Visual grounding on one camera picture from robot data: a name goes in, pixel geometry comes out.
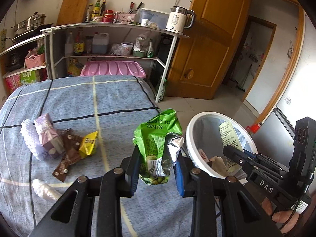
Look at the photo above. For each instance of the dark oil bottle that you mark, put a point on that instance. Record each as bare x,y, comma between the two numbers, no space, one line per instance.
102,8

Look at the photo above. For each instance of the green pouch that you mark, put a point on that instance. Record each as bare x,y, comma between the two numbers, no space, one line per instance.
150,50

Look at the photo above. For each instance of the blue checked blanket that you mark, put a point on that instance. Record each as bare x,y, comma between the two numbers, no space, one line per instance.
74,103

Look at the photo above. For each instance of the soy sauce bottle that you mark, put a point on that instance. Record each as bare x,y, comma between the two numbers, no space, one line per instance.
79,45

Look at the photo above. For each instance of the beige snack bag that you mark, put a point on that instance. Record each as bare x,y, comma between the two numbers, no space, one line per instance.
229,135

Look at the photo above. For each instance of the crumpled brown paper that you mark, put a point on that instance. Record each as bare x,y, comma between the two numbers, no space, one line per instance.
218,164

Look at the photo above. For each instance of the black induction cooker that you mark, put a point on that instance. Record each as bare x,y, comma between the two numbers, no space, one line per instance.
24,35

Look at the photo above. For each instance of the wooden door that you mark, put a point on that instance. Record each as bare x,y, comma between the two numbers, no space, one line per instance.
209,42

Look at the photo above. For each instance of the red plastic item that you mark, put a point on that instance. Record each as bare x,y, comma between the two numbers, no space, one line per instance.
254,128

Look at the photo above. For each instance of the yellow cooking oil bottle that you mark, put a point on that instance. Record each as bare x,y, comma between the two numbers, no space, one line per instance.
74,68

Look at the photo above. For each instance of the brown wrapper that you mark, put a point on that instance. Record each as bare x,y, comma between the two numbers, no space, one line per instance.
64,164

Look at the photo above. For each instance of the yellow wrapper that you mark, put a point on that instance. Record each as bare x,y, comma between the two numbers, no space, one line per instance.
88,145

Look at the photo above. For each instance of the white crumpled wrapper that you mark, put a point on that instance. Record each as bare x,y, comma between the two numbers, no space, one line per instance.
45,190

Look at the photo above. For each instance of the pink plastic basket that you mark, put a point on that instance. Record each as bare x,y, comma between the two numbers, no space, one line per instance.
34,61

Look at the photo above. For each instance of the small seasoning bottle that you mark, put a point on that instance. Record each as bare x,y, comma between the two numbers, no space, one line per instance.
88,13

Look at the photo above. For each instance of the yellow power strip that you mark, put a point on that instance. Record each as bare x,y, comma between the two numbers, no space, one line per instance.
2,42

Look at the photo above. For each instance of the green and red cartons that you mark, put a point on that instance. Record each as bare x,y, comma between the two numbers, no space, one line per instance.
27,79

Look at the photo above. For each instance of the grey refrigerator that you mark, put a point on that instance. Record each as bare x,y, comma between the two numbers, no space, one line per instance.
284,133

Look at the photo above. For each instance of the large white shelf rack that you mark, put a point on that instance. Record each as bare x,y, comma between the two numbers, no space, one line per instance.
118,26

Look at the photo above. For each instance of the white food bag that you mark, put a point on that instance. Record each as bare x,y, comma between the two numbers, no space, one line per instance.
142,42

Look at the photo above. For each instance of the steel steamer pot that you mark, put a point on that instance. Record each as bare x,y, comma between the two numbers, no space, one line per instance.
32,22

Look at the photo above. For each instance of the crumpled clear plastic bag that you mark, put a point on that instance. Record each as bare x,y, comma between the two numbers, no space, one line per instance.
116,50

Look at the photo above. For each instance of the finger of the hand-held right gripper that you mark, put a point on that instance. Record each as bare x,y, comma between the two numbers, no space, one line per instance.
271,165
240,161

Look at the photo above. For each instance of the green plastic bottle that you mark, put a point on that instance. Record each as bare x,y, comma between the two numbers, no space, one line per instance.
161,91

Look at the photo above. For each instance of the white jerrycan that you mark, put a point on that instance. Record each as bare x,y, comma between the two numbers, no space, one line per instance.
100,44

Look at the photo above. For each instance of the red jar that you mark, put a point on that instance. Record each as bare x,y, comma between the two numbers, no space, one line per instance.
108,16

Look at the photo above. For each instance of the clear storage box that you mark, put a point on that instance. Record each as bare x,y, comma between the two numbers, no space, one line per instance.
154,17

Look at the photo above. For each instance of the person's right hand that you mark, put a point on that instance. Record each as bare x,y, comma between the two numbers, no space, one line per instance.
282,217

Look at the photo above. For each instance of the white red-print wrapper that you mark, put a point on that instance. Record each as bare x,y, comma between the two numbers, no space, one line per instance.
203,154

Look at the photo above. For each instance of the green snack bag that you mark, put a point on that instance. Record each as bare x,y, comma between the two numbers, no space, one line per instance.
158,133

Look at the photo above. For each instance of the lavender drink carton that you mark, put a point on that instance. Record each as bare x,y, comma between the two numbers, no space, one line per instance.
48,138

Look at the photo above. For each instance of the white round trash bin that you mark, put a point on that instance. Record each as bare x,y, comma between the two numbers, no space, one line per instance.
191,138

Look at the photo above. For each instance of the white plastic tub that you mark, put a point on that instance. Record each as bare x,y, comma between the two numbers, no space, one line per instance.
127,47

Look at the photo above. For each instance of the white electric kettle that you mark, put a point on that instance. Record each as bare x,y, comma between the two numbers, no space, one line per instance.
175,21

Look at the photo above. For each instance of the wooden cutting board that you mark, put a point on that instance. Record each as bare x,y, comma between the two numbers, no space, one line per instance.
74,7

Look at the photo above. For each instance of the white foam fruit net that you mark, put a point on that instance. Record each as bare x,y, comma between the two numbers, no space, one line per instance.
28,138

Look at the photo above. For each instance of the translucent plastic bin liner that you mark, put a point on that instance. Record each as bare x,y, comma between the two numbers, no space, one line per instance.
209,133

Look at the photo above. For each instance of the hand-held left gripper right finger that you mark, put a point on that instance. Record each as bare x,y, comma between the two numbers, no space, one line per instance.
179,182

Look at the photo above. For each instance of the kitchen knives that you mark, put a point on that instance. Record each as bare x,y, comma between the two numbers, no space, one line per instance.
132,7

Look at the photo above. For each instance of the small white shelf rack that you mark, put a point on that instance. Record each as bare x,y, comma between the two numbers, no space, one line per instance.
22,44

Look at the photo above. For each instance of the green bowl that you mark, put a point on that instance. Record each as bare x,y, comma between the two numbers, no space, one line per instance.
139,53

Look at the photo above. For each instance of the pink utensil box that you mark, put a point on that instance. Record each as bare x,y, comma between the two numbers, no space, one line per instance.
126,18

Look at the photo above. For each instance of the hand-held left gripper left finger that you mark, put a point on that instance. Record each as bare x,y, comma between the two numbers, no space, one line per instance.
132,180

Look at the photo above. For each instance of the dark glass jar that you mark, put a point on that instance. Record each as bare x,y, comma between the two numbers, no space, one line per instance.
88,45

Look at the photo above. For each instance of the pink storage box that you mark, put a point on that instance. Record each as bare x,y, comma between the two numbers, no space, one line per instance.
111,68

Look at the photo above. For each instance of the clear plastic bottle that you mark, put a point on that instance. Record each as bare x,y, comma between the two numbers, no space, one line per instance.
69,45

